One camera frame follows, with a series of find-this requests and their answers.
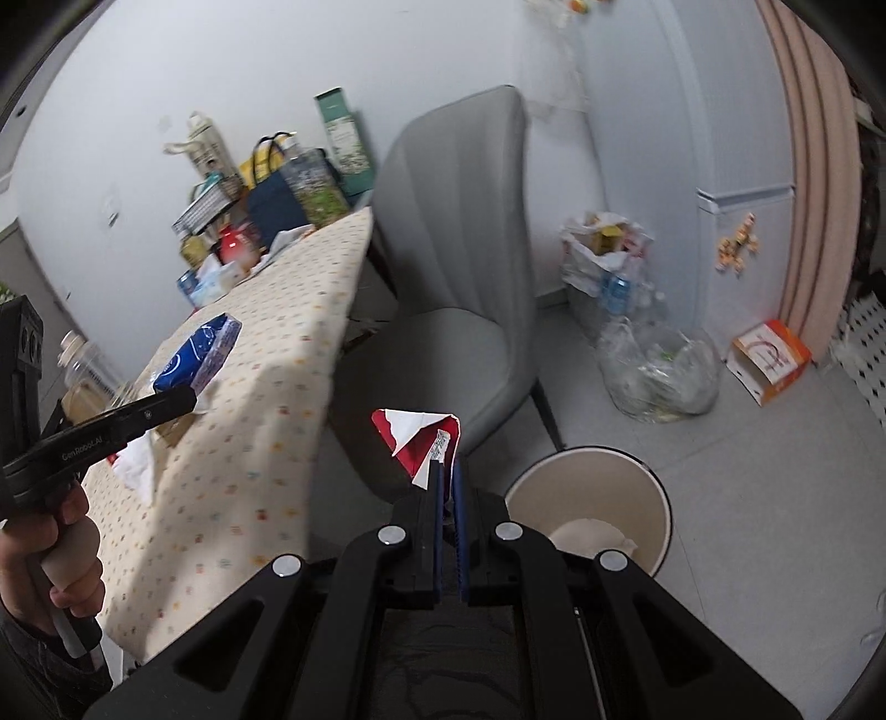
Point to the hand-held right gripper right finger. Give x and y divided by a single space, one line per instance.
462 540

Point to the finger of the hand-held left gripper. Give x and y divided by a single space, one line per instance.
149 414

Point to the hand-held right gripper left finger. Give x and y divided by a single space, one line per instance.
437 533

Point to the blue plastic packet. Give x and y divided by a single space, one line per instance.
197 353

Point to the red and white wrapper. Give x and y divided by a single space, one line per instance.
415 439

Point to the cream round waste bin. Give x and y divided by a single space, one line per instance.
623 495

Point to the person's left forearm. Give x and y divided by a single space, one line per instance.
41 675

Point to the person's left hand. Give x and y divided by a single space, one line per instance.
24 547

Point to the white crumpled tissue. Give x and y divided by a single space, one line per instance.
135 460

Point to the glass jar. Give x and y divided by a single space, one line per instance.
75 360

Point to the dotted tablecloth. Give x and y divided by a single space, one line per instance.
263 388

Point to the white paper in bin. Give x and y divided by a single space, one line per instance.
588 536

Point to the blue can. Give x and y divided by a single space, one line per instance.
187 284

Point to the soft tissue pack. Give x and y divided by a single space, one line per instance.
213 278

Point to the yellow oil bottle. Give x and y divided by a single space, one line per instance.
194 250

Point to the red round container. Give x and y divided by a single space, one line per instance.
234 244

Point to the white crumpled paper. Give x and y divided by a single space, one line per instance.
284 241

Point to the navy tote bag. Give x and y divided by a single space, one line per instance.
277 204

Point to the clear plastic bag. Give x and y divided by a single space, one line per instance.
657 374

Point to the yellow packet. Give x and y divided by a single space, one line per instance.
248 171

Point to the white pump bottle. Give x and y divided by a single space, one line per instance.
207 138

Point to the clear floral plastic bottle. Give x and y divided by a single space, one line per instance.
315 183

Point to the blue label water bottle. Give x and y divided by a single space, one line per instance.
616 292

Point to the white plastic bag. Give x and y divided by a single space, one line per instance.
580 271

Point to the clear empty plastic bottle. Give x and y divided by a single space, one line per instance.
650 299

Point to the grey upholstered chair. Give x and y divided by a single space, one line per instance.
450 208

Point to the yellow carton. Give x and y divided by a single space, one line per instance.
606 240

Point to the green tall box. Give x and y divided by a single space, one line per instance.
342 138

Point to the orange and white box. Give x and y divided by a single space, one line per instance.
768 360

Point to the cluster of small fridge magnets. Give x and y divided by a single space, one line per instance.
737 246

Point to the white refrigerator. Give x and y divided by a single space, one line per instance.
657 138

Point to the white mesh bag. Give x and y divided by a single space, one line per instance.
554 69

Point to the pink ribbed door frame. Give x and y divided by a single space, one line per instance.
817 173

